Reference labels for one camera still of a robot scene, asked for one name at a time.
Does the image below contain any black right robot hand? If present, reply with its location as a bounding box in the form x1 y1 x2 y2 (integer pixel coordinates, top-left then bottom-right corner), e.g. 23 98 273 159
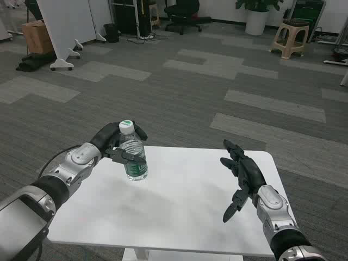
220 139 269 224

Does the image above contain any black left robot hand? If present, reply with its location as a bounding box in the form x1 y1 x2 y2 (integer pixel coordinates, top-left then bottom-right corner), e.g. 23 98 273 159
90 121 149 165

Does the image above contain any clear water bottle green label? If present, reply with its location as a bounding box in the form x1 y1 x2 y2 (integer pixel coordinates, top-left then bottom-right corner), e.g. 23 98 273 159
119 119 149 182

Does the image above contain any white table base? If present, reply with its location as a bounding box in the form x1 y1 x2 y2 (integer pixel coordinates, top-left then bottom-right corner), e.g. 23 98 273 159
122 247 244 261

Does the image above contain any black trash bin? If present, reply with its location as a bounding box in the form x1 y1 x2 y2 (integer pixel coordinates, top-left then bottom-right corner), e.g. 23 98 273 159
103 23 120 44

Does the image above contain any black bag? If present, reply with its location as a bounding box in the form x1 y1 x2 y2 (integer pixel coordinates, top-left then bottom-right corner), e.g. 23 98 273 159
15 51 58 72

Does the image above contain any large white wheeled partition panel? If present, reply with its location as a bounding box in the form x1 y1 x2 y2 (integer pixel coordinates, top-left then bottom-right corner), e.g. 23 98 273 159
36 0 98 72

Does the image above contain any brown cardboard box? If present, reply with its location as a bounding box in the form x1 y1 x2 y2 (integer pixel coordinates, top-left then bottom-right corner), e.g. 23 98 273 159
21 19 55 55

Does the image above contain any black computer tower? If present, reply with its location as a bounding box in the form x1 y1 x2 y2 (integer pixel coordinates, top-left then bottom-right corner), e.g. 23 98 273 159
140 0 152 35

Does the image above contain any white slanted furniture leg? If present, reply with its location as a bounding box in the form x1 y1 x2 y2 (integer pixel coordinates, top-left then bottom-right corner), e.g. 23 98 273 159
339 64 348 88

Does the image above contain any white planter pot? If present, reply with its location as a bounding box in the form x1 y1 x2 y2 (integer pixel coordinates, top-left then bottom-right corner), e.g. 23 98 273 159
245 10 270 36

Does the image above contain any black office chair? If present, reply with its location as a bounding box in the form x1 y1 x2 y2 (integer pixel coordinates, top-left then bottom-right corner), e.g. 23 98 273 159
164 0 212 35

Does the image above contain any beige plastic stool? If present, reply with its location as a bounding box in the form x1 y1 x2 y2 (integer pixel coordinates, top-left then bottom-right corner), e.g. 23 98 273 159
269 18 310 59

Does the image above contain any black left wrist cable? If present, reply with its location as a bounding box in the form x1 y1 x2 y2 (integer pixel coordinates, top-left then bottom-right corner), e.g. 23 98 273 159
38 145 82 177

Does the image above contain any white desk frame foot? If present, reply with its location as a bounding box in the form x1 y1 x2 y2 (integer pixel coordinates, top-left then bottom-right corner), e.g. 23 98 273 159
322 16 348 66

